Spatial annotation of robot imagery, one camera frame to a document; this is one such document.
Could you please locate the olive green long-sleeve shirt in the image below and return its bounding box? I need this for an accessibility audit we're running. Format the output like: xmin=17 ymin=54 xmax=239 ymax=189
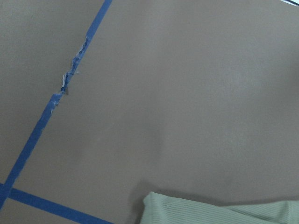
xmin=141 ymin=192 xmax=299 ymax=224

